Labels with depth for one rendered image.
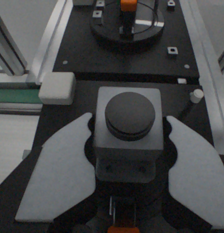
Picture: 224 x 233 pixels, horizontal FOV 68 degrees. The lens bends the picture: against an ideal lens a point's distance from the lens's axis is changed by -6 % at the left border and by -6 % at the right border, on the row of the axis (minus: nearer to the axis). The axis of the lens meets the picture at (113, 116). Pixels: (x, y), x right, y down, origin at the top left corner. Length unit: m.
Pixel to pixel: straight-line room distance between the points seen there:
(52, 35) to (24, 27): 0.25
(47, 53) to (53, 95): 0.13
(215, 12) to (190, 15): 0.25
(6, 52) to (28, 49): 0.25
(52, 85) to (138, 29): 0.17
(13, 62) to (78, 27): 0.14
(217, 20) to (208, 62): 0.34
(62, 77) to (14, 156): 0.15
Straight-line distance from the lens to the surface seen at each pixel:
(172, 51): 0.33
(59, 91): 0.25
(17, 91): 0.34
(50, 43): 0.39
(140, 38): 0.31
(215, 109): 0.30
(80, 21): 0.39
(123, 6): 0.25
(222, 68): 0.42
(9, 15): 0.74
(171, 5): 0.43
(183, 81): 0.30
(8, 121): 0.36
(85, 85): 0.27
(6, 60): 0.32
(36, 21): 0.64
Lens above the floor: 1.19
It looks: 63 degrees down
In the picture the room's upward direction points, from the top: 2 degrees counter-clockwise
